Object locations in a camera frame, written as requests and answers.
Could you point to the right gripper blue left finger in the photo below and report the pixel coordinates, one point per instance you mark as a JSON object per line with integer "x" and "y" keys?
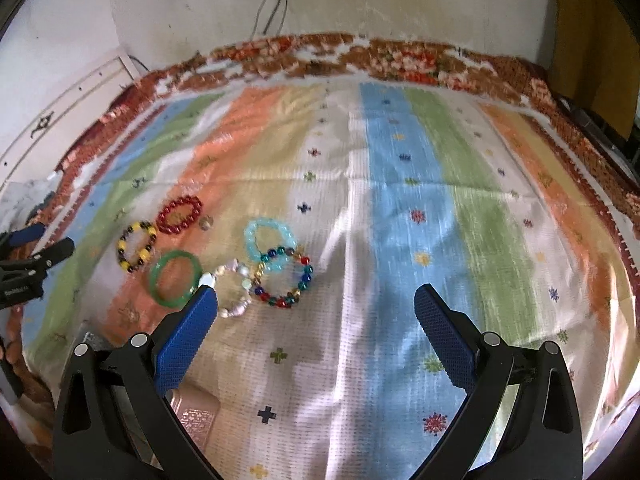
{"x": 179, "y": 336}

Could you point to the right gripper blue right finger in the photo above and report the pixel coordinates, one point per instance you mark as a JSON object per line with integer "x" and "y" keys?
{"x": 451, "y": 335}

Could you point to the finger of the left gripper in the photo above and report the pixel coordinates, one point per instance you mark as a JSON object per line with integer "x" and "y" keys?
{"x": 23, "y": 236}
{"x": 48, "y": 257}

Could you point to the pink jewelry box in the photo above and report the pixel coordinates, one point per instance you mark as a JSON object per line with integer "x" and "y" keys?
{"x": 196, "y": 410}

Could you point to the grey crumpled clothing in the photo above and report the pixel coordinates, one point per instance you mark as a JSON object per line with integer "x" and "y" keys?
{"x": 20, "y": 202}

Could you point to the green jade bangle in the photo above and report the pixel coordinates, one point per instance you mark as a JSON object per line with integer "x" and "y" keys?
{"x": 173, "y": 278}

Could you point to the white wooden headboard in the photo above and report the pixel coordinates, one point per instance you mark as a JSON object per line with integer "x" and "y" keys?
{"x": 41, "y": 146}

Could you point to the striped colourful cloth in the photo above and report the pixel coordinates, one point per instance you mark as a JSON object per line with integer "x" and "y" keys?
{"x": 330, "y": 259}

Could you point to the floral brown bed sheet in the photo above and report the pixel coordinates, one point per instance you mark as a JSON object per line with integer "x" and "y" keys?
{"x": 350, "y": 57}

